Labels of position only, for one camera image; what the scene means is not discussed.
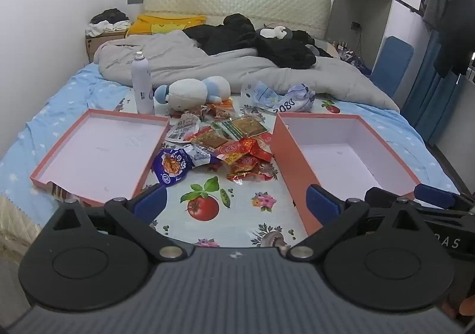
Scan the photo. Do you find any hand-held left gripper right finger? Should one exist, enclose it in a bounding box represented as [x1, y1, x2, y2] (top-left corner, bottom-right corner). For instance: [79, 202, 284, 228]
[287, 185, 433, 262]

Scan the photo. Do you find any white grey plush toy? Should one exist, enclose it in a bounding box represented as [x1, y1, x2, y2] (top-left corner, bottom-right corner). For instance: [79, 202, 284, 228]
[256, 24, 294, 40]

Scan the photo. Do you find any grey duvet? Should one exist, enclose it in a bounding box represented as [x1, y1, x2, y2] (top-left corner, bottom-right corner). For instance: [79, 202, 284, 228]
[93, 30, 401, 112]

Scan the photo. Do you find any white blue plush toy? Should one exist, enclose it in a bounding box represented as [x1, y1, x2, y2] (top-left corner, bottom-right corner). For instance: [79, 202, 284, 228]
[154, 75, 231, 112]

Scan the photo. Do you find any deep pink box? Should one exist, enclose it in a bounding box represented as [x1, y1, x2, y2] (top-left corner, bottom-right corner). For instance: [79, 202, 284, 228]
[270, 112, 422, 236]

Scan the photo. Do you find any brown clear snack packet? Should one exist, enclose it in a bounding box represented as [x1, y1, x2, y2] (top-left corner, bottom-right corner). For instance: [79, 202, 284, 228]
[191, 129, 229, 151]

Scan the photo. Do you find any cream knitted blanket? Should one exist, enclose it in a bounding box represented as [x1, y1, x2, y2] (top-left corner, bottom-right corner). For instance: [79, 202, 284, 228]
[0, 195, 41, 257]

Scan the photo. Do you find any small brown snack packet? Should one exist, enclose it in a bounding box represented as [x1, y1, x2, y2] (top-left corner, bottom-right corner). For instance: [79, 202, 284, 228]
[183, 105, 209, 121]

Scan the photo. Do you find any shallow pink box lid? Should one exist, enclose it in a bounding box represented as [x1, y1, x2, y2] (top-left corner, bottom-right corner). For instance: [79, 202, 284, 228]
[30, 109, 170, 207]

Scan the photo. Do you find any floral tablecloth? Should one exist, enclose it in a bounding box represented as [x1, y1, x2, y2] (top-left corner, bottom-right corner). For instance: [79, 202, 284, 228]
[111, 91, 342, 249]

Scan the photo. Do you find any white crumpled garment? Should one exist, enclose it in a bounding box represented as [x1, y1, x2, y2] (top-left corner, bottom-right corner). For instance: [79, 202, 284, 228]
[85, 20, 132, 37]

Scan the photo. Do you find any cluttered bedside table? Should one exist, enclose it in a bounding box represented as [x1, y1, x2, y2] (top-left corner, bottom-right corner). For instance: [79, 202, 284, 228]
[327, 39, 372, 77]

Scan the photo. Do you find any blue curtain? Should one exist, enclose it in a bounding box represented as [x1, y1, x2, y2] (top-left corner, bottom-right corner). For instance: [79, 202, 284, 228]
[403, 28, 470, 147]

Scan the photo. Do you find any red foil snack packet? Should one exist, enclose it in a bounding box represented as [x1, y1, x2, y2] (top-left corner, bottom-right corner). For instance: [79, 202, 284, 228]
[219, 135, 274, 164]

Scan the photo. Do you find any yellow pillow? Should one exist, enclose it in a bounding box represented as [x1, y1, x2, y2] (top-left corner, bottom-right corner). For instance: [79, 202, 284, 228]
[126, 15, 207, 38]

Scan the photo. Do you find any cardboard box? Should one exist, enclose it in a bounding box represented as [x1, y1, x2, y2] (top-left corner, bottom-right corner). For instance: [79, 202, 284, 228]
[85, 31, 129, 64]

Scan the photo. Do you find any blue snack packet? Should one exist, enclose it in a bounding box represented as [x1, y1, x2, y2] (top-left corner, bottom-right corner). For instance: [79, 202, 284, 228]
[152, 145, 219, 188]

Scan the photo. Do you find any blue chair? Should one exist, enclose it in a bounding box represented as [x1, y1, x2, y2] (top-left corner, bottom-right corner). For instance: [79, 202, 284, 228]
[370, 36, 414, 97]

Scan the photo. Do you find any white spray bottle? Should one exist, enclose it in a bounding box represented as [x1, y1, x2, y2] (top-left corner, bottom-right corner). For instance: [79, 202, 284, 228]
[131, 51, 154, 115]

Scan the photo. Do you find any crumpled blue white plastic bag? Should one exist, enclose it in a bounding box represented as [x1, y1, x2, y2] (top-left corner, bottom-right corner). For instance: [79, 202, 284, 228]
[241, 80, 316, 114]

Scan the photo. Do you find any black white printed packet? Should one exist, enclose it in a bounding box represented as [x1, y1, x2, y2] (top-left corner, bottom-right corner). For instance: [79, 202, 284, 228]
[165, 113, 201, 142]

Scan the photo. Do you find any green edged brown snack packet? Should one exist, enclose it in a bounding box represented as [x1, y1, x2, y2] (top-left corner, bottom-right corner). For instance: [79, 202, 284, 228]
[217, 115, 268, 140]

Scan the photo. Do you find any black clothing pile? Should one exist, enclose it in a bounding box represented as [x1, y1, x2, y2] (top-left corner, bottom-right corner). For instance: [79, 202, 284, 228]
[183, 13, 335, 71]

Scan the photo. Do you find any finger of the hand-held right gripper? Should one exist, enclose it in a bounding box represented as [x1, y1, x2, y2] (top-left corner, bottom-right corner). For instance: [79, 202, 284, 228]
[414, 183, 475, 216]
[365, 187, 399, 209]

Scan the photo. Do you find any black hanging coat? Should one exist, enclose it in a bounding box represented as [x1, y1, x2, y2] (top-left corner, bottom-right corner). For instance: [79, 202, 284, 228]
[434, 0, 475, 77]

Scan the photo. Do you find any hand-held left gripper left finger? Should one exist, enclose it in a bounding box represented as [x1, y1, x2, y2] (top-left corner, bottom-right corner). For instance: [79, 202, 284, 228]
[39, 184, 186, 262]

